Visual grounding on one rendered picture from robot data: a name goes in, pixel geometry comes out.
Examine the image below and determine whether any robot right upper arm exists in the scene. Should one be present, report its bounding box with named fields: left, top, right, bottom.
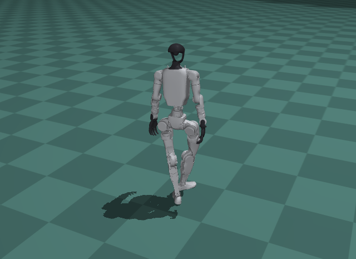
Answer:
left=186, top=70, right=201, bottom=104

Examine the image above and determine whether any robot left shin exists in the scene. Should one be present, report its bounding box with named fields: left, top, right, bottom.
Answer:
left=167, top=156, right=180, bottom=196

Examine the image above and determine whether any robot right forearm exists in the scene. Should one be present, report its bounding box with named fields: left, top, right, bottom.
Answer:
left=195, top=95, right=206, bottom=125

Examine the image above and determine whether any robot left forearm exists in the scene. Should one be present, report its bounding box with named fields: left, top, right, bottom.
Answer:
left=150, top=94, right=160, bottom=119

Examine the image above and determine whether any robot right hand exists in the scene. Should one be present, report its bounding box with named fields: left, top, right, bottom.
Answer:
left=196, top=120, right=206, bottom=144

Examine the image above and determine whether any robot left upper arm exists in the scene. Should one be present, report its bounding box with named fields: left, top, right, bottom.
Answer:
left=152, top=70, right=163, bottom=101

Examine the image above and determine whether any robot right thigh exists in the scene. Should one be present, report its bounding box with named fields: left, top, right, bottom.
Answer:
left=181, top=120, right=200, bottom=161

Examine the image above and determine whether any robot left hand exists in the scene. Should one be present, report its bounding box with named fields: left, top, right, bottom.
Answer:
left=149, top=114, right=158, bottom=135

